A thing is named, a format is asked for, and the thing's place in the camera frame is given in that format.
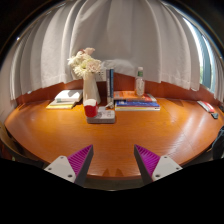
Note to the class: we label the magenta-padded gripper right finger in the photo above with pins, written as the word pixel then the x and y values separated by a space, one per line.
pixel 163 166

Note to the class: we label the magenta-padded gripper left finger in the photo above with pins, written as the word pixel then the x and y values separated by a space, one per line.
pixel 63 166

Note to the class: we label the dark chair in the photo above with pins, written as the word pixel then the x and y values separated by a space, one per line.
pixel 218 145

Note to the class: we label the yellow flat book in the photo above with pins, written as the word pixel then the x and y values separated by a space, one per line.
pixel 60 106

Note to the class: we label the white power strip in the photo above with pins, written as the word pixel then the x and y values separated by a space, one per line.
pixel 106 116

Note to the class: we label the blue flat book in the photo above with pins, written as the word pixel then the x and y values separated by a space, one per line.
pixel 136 104

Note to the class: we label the open white book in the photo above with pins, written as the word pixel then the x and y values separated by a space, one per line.
pixel 69 95

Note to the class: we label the small dark object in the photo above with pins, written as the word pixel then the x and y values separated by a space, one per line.
pixel 214 115

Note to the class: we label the red and white box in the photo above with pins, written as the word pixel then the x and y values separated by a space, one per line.
pixel 206 106

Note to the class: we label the white ceramic vase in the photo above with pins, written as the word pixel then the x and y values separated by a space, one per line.
pixel 90 90

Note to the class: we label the clear green-labelled drink bottle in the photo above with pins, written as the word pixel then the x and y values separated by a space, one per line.
pixel 140 85

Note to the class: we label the white standing book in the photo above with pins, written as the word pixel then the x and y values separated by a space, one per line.
pixel 108 86

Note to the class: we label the white and pink flowers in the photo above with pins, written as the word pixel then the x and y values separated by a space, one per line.
pixel 85 65

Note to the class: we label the window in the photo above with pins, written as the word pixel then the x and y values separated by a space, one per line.
pixel 206 66

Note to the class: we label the white curtain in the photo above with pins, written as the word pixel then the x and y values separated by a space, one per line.
pixel 133 33

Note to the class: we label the white wall socket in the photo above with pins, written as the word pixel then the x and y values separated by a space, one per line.
pixel 101 76

